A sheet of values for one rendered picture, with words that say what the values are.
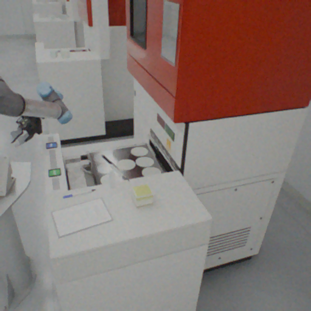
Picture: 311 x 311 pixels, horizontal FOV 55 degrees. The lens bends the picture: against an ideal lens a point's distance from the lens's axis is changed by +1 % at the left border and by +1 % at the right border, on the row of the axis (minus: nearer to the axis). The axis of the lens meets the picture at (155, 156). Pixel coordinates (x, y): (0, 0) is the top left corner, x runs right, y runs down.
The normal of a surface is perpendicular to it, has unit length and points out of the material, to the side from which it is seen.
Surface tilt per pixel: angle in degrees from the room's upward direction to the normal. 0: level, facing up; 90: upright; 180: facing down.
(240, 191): 90
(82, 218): 0
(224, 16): 90
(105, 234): 0
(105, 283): 90
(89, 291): 90
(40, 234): 0
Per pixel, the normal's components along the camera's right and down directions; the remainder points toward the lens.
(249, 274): 0.04, -0.84
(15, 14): 0.33, 0.52
